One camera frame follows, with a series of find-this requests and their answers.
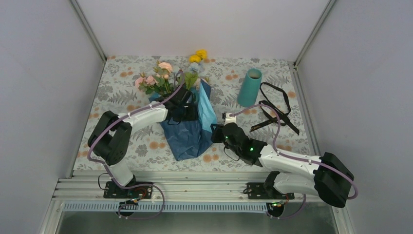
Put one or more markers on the left aluminium corner post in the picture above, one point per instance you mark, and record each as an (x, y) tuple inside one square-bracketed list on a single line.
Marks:
[(88, 29)]

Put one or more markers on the teal cylindrical vase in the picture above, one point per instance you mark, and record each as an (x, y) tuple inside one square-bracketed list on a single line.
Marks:
[(250, 87)]

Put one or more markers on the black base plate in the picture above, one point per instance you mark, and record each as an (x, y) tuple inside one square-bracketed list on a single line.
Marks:
[(259, 191), (144, 191)]

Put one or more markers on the right aluminium corner post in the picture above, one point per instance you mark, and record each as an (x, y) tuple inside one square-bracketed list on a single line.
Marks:
[(326, 12)]

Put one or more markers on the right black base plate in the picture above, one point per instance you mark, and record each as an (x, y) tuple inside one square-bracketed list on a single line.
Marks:
[(259, 191)]

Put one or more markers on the blue wrapping paper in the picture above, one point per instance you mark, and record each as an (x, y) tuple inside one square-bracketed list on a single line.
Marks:
[(189, 139)]

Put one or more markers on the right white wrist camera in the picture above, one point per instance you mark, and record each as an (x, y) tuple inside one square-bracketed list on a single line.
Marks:
[(229, 118)]

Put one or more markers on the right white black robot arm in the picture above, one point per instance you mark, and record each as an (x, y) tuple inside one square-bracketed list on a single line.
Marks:
[(323, 176)]

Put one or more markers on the aluminium corner post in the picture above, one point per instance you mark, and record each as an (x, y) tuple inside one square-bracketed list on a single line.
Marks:
[(88, 29), (326, 12)]

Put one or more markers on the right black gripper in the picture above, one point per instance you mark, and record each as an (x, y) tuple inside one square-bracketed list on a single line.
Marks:
[(216, 130)]

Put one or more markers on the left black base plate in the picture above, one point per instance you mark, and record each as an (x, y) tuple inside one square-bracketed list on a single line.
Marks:
[(144, 191)]

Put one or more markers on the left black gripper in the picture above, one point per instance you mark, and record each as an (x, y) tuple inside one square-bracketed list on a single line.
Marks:
[(192, 116)]

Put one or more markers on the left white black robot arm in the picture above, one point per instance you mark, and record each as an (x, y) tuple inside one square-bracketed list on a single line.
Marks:
[(109, 141)]

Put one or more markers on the slotted grey cable duct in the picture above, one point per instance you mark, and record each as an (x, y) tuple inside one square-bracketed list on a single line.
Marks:
[(152, 207)]

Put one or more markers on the artificial flower bouquet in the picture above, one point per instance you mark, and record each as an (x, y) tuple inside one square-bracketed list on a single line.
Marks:
[(166, 77)]

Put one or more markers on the black ribbon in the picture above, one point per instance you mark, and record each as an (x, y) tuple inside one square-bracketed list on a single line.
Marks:
[(284, 119)]

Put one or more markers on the aluminium rail frame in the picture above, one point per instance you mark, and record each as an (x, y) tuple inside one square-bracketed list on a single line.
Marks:
[(302, 215)]

